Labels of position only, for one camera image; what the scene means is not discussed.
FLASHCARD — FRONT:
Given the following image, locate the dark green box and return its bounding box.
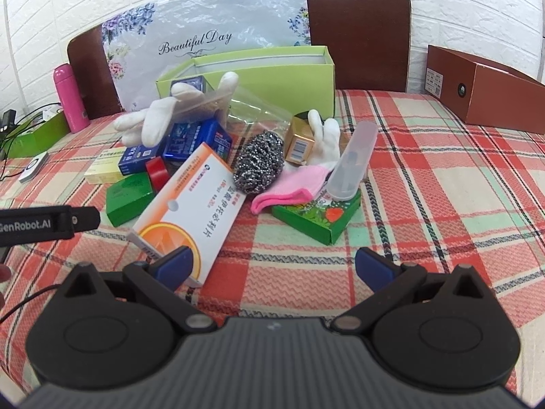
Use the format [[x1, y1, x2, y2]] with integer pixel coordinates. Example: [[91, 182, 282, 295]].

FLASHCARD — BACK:
[[105, 172, 156, 228]]

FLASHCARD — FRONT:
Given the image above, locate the red tape roll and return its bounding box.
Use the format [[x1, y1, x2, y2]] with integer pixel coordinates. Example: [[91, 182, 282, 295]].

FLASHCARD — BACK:
[[145, 157, 171, 193]]

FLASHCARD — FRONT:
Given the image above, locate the clear plastic case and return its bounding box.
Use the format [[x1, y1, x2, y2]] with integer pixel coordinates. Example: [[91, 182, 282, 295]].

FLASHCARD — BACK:
[[325, 121, 378, 201]]

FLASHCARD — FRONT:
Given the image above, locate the green strawberry print box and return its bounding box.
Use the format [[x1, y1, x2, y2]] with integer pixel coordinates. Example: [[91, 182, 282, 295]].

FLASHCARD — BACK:
[[271, 187, 362, 246]]

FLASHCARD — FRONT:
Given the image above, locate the brown cardboard shoe box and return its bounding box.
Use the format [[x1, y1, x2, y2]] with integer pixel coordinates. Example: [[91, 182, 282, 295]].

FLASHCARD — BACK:
[[426, 44, 545, 135]]

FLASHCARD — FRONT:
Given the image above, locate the white round device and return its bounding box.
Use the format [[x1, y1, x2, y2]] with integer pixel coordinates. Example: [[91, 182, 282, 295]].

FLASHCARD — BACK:
[[19, 152, 50, 184]]

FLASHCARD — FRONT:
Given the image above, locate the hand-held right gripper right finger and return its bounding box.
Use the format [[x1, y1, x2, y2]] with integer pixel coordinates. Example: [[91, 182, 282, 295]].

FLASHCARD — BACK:
[[331, 246, 493, 335]]

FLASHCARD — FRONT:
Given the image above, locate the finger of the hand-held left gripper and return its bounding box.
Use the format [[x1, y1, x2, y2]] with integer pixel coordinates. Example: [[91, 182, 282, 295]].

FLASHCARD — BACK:
[[68, 206, 102, 234]]

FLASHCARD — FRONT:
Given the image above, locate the green box lid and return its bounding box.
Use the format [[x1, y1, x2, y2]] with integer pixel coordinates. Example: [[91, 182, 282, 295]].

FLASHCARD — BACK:
[[7, 111, 71, 159]]

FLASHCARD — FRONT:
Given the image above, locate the steel wool scrubber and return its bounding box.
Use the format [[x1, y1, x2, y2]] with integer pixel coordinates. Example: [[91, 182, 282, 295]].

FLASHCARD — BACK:
[[232, 132, 285, 193]]

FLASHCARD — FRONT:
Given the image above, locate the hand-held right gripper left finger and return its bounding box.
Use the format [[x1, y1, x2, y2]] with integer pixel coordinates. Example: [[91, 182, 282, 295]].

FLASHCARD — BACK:
[[63, 246, 219, 335]]

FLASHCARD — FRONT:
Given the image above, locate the small blue box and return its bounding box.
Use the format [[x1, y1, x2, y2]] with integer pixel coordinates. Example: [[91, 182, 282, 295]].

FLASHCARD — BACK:
[[116, 144, 168, 176]]

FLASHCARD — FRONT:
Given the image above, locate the clear plastic bag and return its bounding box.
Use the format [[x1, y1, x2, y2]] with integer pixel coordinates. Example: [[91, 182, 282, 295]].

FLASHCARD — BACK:
[[170, 86, 295, 139]]

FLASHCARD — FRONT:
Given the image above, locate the pink thermos bottle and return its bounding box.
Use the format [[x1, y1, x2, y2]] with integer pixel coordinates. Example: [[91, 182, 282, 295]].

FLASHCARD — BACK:
[[53, 63, 91, 134]]

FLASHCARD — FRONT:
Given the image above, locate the thin black cable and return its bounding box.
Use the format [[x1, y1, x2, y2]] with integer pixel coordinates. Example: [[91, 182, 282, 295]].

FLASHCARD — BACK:
[[0, 285, 65, 324]]

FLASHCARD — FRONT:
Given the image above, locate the gold box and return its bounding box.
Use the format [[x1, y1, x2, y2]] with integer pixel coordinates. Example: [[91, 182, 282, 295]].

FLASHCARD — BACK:
[[284, 112, 318, 166]]

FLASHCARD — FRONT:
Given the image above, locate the floral plastic bag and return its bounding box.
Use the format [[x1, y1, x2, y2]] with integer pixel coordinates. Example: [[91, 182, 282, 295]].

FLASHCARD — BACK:
[[101, 0, 314, 116]]

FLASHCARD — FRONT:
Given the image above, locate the pale yellow box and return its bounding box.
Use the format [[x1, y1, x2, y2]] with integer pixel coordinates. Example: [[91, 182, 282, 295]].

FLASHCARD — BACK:
[[84, 147, 129, 185]]

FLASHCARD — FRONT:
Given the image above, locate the white glove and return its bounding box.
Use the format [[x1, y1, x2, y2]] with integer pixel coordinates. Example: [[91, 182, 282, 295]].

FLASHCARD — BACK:
[[113, 71, 239, 148], [283, 109, 342, 176]]

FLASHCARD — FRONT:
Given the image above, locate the light green box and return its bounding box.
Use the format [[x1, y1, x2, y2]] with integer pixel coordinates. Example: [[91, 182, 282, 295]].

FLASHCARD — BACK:
[[155, 46, 336, 121]]

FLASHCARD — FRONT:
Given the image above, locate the pink sock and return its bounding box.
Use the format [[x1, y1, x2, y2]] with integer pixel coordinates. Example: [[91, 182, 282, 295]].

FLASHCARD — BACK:
[[251, 166, 333, 215]]

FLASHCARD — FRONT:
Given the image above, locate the orange white medicine box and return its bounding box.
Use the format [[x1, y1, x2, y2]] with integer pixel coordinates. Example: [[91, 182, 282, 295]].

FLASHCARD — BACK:
[[126, 142, 247, 288]]

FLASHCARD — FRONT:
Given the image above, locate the large blue box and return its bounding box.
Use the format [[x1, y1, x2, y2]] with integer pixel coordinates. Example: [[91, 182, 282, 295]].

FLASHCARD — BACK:
[[163, 118, 233, 162]]

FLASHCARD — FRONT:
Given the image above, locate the plaid cloth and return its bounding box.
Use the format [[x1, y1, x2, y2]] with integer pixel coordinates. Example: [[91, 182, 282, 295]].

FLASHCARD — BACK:
[[0, 89, 545, 398]]

